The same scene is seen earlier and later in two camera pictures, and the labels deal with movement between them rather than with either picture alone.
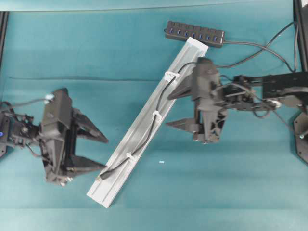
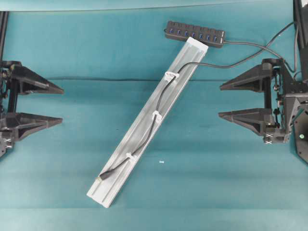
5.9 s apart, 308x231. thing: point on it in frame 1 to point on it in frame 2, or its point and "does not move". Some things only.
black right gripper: (211, 110) to (282, 98)
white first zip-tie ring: (169, 76) does not move
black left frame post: (4, 16) does not move
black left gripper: (58, 148) to (12, 73)
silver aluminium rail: (148, 116) does not move
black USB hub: (178, 31) does not move
